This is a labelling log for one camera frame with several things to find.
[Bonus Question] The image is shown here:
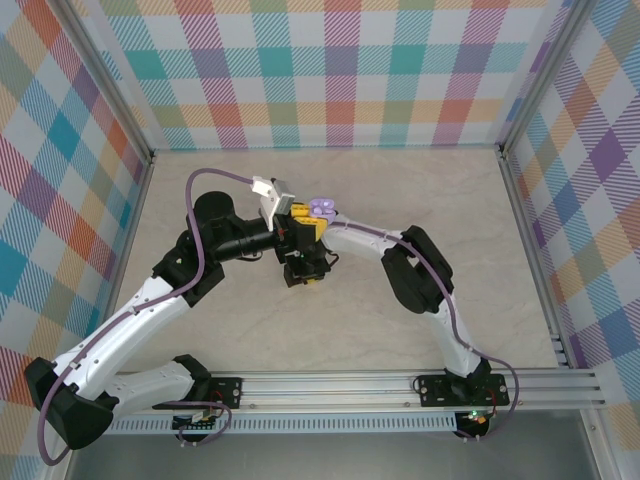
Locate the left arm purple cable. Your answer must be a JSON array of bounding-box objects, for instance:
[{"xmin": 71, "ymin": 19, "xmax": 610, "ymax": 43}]
[{"xmin": 38, "ymin": 168, "xmax": 256, "ymax": 466}]

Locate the aluminium frame post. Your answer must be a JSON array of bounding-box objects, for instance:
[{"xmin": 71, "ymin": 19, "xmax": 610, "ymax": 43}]
[
  {"xmin": 59, "ymin": 0, "xmax": 155, "ymax": 166},
  {"xmin": 498, "ymin": 0, "xmax": 599, "ymax": 161}
]

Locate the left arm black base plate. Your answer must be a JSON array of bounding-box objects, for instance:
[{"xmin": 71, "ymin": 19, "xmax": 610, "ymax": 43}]
[{"xmin": 192, "ymin": 375, "xmax": 245, "ymax": 411}]

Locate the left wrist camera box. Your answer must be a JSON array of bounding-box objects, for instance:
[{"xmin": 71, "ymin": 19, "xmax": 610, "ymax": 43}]
[{"xmin": 251, "ymin": 174, "xmax": 295, "ymax": 232}]

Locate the purple round charging case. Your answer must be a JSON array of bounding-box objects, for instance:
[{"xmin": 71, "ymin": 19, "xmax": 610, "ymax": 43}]
[{"xmin": 308, "ymin": 197, "xmax": 340, "ymax": 222}]

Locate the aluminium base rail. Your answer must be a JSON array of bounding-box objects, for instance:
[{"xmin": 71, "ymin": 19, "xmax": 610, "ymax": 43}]
[{"xmin": 112, "ymin": 369, "xmax": 604, "ymax": 414}]

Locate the slotted grey cable duct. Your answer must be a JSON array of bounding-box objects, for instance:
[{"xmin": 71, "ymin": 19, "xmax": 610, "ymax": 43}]
[{"xmin": 102, "ymin": 412, "xmax": 459, "ymax": 435}]

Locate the aluminium side rail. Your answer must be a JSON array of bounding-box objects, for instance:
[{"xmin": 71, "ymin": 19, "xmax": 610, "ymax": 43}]
[
  {"xmin": 499, "ymin": 149, "xmax": 571, "ymax": 371},
  {"xmin": 92, "ymin": 154, "xmax": 157, "ymax": 351}
]

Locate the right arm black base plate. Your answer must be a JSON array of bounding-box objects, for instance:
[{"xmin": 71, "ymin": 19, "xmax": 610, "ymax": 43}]
[{"xmin": 417, "ymin": 373, "xmax": 511, "ymax": 407}]

